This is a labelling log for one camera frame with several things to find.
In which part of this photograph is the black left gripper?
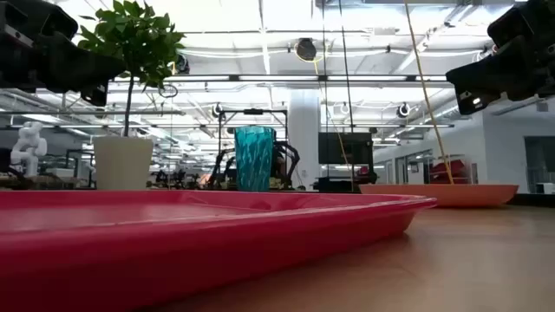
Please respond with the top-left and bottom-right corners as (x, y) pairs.
(0, 32), (127, 107)

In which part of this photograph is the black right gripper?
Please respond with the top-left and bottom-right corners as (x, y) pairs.
(445, 34), (555, 116)

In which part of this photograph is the orange round plate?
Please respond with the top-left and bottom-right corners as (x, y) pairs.
(358, 183), (520, 208)

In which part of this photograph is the teal faceted plastic cup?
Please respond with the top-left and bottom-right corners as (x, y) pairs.
(233, 125), (278, 193)

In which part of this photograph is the red plastic tray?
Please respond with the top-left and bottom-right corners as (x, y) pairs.
(0, 189), (438, 312)

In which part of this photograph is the green leafy plant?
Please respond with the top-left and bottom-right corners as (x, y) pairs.
(76, 0), (187, 138)

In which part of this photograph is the red storage shelf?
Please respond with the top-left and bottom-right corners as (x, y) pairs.
(428, 158), (473, 185)

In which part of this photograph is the white plant pot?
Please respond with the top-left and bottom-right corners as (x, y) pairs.
(92, 135), (155, 192)

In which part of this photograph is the white robot figure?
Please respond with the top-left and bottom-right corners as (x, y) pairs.
(9, 120), (49, 179)

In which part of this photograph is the black monitor screen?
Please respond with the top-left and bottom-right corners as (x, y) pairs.
(317, 132), (375, 166)

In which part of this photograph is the white building column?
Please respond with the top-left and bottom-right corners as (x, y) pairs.
(288, 88), (323, 191)

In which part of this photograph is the thick yellow hanging cable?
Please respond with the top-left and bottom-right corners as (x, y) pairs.
(402, 0), (456, 185)

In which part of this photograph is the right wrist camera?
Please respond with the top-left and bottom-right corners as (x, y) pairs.
(486, 0), (555, 49)

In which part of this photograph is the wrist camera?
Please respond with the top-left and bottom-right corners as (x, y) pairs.
(0, 0), (80, 48)
(486, 0), (555, 49)

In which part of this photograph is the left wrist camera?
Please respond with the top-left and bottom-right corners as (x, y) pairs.
(0, 0), (80, 48)

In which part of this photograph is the black hanging cable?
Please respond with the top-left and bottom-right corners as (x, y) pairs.
(337, 0), (356, 192)

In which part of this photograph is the thin yellow reel cable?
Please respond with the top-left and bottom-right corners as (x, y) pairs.
(310, 55), (352, 174)

